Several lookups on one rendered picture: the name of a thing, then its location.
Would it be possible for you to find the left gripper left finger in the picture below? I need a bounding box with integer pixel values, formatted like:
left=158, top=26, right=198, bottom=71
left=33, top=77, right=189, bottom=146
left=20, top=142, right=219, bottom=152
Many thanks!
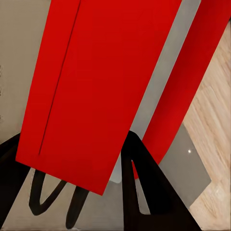
left=0, top=133, right=31, bottom=230

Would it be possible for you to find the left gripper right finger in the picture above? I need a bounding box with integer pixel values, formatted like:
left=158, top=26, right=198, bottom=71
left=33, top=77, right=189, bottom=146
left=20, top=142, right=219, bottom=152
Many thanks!
left=121, top=130, right=202, bottom=231

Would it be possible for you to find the radio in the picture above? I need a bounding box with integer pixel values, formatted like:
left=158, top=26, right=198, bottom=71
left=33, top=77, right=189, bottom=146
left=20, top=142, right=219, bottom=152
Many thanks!
left=15, top=0, right=231, bottom=229

